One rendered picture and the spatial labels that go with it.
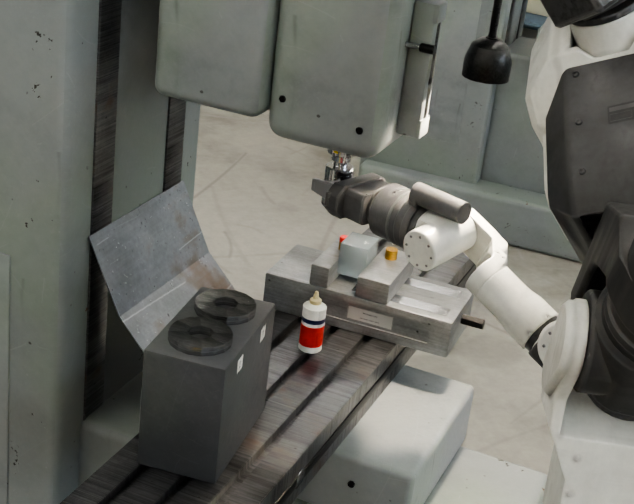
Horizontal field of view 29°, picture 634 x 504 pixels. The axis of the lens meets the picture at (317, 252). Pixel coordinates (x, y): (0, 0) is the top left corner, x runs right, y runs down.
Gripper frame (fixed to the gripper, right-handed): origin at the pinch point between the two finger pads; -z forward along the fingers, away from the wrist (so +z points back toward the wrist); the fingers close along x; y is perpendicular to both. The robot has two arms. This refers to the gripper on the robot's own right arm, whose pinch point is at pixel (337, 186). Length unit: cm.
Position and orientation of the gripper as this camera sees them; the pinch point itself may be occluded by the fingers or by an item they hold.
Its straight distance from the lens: 203.4
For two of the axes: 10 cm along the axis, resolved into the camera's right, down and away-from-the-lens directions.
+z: 7.0, 3.6, -6.2
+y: -1.1, 9.1, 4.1
